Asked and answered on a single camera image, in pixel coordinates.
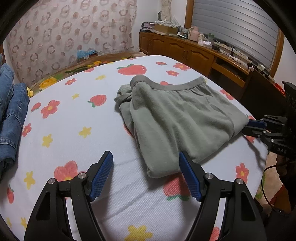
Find stack of folded blue jeans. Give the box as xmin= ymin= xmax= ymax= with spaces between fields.
xmin=0 ymin=63 xmax=30 ymax=176

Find white floral bed sheet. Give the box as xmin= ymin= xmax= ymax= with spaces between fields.
xmin=0 ymin=55 xmax=269 ymax=241

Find wooden sideboard cabinet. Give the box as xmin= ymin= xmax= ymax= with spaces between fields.
xmin=139 ymin=31 xmax=274 ymax=95

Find grey window blind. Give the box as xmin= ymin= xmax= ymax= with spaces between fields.
xmin=192 ymin=0 xmax=278 ymax=68

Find grey-green pants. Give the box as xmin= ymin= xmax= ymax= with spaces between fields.
xmin=114 ymin=75 xmax=248 ymax=178

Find blue item behind bed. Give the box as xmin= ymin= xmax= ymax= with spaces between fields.
xmin=77 ymin=49 xmax=98 ymax=61

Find black cable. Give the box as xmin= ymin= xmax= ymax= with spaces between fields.
xmin=261 ymin=164 xmax=285 ymax=212

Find pink kettle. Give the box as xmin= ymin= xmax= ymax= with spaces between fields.
xmin=188 ymin=26 xmax=200 ymax=42

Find patterned sheer curtain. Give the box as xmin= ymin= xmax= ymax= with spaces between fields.
xmin=6 ymin=0 xmax=137 ymax=86

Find white tissue pack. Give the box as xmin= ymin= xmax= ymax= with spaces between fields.
xmin=198 ymin=40 xmax=212 ymax=49

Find brown floral blanket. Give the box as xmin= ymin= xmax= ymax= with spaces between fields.
xmin=30 ymin=52 xmax=146 ymax=94

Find cardboard box on cabinet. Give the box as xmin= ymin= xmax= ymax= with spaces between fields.
xmin=154 ymin=24 xmax=179 ymax=35

